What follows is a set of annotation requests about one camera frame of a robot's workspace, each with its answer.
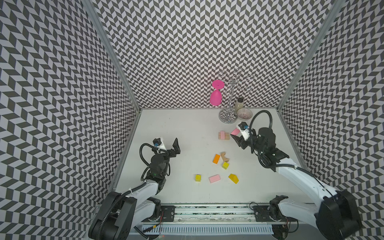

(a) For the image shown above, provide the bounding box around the pink striped bowl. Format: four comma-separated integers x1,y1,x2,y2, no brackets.
237,108,253,120

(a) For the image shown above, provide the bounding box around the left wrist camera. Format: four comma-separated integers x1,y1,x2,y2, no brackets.
153,138,166,150

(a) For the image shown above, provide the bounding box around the yellow cube right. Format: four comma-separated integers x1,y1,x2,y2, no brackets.
222,162,229,169

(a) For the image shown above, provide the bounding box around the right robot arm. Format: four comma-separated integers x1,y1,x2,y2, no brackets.
231,110,363,240

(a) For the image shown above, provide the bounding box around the yellow cube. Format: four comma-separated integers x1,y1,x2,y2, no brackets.
195,175,202,182
222,162,229,169

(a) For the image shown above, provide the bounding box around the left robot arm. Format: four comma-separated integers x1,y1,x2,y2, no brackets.
88,138,181,240

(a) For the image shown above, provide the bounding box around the chrome glass holder stand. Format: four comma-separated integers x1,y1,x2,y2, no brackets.
219,69,255,124

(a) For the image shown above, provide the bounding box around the pink plastic wine glass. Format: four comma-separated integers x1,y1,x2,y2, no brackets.
210,80,225,106

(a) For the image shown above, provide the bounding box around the yellow wedge block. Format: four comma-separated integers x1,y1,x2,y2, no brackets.
229,174,239,184

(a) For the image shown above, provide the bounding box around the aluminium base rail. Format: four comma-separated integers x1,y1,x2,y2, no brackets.
86,203,343,240

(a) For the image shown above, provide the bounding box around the spice jar black lid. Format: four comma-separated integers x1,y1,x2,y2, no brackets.
235,97,244,112

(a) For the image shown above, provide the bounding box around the orange block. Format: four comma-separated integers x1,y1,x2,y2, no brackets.
213,154,221,165

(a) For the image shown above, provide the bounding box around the yellow cube left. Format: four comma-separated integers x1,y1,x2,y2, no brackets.
195,175,202,182

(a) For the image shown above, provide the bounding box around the natural wood arch block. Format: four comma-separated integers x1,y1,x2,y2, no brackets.
221,152,230,163

